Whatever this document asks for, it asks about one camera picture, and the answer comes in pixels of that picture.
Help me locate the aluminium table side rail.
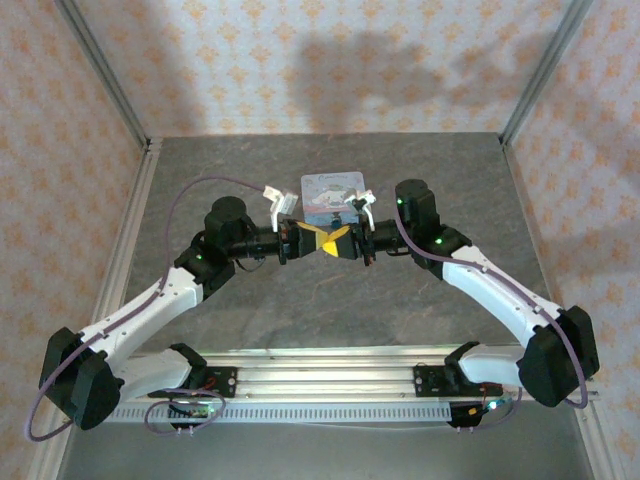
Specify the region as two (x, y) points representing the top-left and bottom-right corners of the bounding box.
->
(501, 141), (616, 480)
(27, 138), (164, 480)

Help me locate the circuit board with green LED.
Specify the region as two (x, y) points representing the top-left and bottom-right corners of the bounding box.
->
(169, 398), (224, 419)
(464, 397), (514, 420)

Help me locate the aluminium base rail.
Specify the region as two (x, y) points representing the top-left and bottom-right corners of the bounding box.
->
(117, 344), (604, 404)

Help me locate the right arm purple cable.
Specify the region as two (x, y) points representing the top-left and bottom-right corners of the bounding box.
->
(392, 187), (591, 431)

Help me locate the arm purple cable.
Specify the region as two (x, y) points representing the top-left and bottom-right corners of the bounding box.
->
(23, 175), (266, 444)
(392, 187), (591, 431)

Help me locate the white slotted cable duct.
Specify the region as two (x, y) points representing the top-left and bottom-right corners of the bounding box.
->
(107, 403), (454, 424)

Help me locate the aluminium frame post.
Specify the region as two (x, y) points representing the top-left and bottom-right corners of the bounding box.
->
(499, 0), (595, 146)
(53, 0), (152, 147)

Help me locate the light blue pouch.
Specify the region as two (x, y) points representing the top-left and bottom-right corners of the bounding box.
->
(299, 172), (369, 229)

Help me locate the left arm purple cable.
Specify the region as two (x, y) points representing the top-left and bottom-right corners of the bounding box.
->
(23, 175), (266, 444)

